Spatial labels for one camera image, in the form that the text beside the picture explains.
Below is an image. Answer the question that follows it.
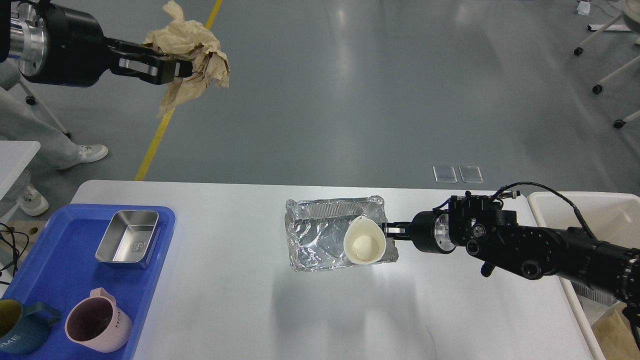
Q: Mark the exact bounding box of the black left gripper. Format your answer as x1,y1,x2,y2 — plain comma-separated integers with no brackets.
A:
9,1,194,88

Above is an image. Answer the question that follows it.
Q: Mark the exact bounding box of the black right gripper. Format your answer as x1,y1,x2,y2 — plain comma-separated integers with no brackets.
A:
381,210,473,255

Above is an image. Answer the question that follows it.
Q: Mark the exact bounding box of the white paper cup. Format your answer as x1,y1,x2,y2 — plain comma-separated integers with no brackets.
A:
343,216,387,265

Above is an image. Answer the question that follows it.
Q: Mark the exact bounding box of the brown paper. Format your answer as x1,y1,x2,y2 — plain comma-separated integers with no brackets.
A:
590,303,640,360
142,0,231,117

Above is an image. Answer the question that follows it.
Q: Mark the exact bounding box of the aluminium foil tray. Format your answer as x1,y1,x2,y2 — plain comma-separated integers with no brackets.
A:
285,195,399,272

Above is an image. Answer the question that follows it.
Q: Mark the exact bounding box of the stainless steel rectangular tin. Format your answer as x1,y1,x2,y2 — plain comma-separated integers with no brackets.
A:
94,209,159,269

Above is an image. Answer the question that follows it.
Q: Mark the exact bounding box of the pink ribbed mug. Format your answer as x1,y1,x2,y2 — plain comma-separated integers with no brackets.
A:
64,287,133,353

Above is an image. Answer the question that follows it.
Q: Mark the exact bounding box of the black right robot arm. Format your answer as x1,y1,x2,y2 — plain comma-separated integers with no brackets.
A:
378,182,640,342

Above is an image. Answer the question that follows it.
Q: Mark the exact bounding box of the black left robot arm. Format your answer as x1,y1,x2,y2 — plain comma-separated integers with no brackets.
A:
1,0,193,88

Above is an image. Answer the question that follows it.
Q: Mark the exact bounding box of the clear floor plate left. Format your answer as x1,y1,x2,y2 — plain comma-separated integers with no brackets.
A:
432,165,458,183

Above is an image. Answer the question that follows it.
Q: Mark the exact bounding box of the clear floor plate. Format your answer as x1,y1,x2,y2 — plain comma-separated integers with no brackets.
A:
432,165,458,183
458,165,484,183

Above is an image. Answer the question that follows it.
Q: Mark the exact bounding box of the clear floor plate right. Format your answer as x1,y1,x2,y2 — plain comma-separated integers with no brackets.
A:
458,165,484,183

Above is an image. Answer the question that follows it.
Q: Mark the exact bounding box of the person in grey trousers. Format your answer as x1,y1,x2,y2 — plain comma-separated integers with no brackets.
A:
0,60,109,217

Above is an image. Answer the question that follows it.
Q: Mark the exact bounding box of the white plastic bin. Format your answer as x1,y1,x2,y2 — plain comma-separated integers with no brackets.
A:
527,191,640,360

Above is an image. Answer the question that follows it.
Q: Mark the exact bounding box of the foil tray inside bin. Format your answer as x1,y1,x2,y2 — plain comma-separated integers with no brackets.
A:
571,281,618,306

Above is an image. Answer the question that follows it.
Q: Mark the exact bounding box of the blue plastic tray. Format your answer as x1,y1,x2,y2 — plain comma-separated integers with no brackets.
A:
1,203,176,360

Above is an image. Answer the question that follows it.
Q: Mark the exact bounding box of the brown paper inside bin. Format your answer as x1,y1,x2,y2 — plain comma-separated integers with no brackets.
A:
590,303,640,360

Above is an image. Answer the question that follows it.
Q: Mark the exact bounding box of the white wheeled chair base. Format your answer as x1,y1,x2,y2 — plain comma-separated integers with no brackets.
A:
573,0,640,129

